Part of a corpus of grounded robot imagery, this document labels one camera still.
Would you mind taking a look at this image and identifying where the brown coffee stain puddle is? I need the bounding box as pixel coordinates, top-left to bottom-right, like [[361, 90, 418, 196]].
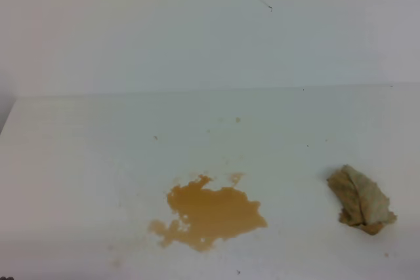
[[148, 172, 268, 252]]

